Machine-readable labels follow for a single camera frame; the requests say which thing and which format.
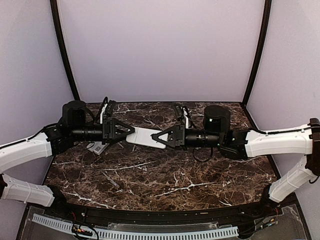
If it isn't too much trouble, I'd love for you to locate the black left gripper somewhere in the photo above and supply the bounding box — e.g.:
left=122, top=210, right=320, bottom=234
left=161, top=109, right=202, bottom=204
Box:
left=70, top=117, right=135, bottom=145

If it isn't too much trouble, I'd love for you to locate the white remote control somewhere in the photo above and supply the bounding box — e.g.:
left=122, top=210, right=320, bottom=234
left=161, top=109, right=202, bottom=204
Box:
left=125, top=127, right=166, bottom=149

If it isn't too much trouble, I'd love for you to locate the clear handled screwdriver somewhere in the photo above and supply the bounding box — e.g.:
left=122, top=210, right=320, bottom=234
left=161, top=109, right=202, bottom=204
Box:
left=101, top=171, right=120, bottom=189

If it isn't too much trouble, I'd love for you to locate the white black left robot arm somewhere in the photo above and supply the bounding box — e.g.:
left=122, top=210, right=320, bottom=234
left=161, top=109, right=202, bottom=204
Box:
left=0, top=100, right=135, bottom=218

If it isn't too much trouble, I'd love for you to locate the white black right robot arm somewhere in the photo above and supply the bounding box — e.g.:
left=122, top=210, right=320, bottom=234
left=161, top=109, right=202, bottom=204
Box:
left=151, top=105, right=320, bottom=217

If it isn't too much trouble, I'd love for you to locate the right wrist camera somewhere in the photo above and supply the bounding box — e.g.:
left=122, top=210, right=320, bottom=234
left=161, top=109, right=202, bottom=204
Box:
left=173, top=104, right=187, bottom=124

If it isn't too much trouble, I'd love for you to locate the white slotted cable duct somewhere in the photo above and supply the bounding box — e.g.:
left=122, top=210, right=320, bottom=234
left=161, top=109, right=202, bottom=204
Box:
left=32, top=213, right=239, bottom=240

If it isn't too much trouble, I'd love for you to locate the black front rail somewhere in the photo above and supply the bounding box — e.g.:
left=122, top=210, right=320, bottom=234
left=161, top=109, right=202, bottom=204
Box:
left=44, top=192, right=301, bottom=228

